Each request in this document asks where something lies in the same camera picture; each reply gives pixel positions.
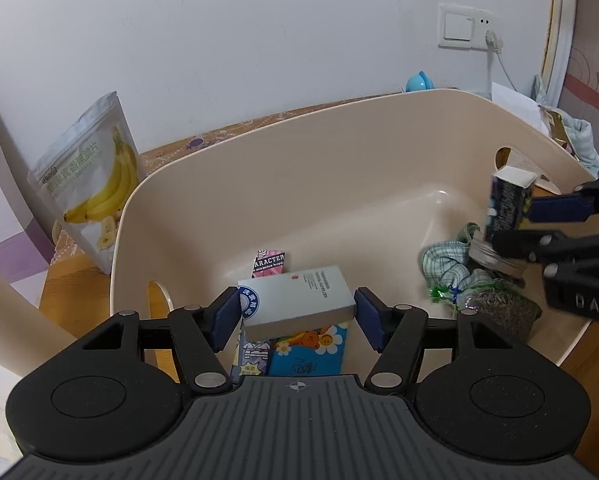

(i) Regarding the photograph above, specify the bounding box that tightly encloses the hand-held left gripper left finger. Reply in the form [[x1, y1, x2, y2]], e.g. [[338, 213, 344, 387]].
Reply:
[[76, 286, 243, 395]]

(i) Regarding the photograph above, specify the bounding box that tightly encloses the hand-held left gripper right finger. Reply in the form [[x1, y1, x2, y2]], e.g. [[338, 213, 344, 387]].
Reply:
[[354, 286, 523, 395]]

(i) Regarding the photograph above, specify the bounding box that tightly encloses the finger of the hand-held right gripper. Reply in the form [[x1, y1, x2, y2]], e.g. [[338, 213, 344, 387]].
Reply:
[[492, 230, 599, 265], [525, 165, 599, 223]]

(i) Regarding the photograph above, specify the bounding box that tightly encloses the dark blue carton box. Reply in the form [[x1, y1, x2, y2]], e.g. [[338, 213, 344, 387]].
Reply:
[[483, 165, 539, 248]]

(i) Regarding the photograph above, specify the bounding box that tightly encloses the clear packet of dried tea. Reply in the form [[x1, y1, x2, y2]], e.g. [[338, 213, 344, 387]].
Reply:
[[429, 270, 543, 343]]

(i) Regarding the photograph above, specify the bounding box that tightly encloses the white box with blue emblem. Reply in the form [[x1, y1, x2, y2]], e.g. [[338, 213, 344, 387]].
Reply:
[[236, 265, 356, 342]]

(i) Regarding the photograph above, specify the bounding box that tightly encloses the cartoon print tissue pack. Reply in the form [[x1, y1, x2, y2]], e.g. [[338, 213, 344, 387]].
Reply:
[[268, 324, 350, 377]]

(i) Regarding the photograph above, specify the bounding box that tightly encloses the beige plastic storage bin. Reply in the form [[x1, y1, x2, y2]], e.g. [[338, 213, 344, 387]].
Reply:
[[109, 88, 599, 386]]

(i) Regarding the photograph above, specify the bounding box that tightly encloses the purple packet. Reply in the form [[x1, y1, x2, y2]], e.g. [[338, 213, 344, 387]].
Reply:
[[232, 317, 272, 386]]

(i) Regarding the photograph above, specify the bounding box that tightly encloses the light blue cloth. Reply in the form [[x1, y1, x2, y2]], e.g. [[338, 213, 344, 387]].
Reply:
[[532, 75, 599, 176]]

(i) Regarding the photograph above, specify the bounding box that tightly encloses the pink and black packet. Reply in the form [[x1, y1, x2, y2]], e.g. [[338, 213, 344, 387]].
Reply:
[[252, 247, 292, 278]]

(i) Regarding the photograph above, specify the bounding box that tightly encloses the gold foil packet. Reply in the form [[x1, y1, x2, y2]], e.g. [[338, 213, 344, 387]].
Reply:
[[539, 107, 575, 153]]

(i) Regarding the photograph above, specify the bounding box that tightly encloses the green checked cloth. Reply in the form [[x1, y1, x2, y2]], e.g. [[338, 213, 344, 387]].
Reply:
[[420, 222, 485, 303]]

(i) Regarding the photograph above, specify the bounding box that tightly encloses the white paper sheet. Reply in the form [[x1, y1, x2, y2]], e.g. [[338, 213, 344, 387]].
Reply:
[[492, 81, 550, 136]]

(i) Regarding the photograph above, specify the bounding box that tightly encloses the cream floral headboard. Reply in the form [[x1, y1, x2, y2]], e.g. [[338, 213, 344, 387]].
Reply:
[[540, 0, 599, 181]]

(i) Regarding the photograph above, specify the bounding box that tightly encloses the small blue toy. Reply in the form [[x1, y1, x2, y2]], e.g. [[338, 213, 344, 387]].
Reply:
[[406, 71, 436, 93]]

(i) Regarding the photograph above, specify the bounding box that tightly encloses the banana chips bag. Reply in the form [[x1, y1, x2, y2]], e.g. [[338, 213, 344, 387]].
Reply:
[[28, 91, 141, 276]]

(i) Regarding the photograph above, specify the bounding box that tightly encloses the white thermos bottle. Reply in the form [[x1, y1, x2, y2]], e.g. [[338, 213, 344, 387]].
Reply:
[[0, 255, 75, 378]]

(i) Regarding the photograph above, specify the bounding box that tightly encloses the white power cable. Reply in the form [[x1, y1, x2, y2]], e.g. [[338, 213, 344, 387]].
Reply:
[[489, 52, 516, 92]]

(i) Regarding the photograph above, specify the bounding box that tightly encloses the white wall switch socket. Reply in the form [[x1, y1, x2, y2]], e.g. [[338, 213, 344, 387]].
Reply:
[[438, 2, 495, 51]]

